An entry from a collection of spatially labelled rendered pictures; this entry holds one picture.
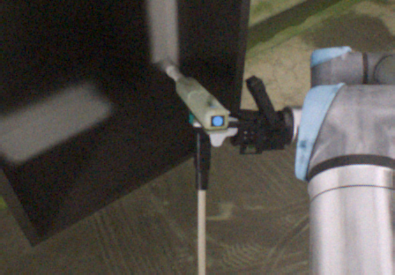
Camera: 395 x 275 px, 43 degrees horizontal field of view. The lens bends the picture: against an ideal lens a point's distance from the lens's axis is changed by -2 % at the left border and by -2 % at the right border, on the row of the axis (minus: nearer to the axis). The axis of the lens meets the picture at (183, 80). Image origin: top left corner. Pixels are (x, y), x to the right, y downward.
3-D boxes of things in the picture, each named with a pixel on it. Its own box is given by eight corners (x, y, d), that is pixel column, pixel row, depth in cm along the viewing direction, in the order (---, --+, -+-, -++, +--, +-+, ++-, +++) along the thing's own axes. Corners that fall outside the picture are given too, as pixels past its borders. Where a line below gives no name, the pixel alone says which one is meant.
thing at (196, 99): (227, 211, 101) (230, 101, 96) (204, 214, 100) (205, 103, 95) (181, 135, 148) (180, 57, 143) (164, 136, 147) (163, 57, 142)
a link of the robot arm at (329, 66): (358, 48, 119) (358, 100, 119) (309, 48, 122) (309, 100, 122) (362, 45, 110) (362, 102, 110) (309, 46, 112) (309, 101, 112)
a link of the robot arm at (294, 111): (315, 112, 109) (295, 100, 118) (294, 112, 108) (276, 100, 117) (309, 151, 111) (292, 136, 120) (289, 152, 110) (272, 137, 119)
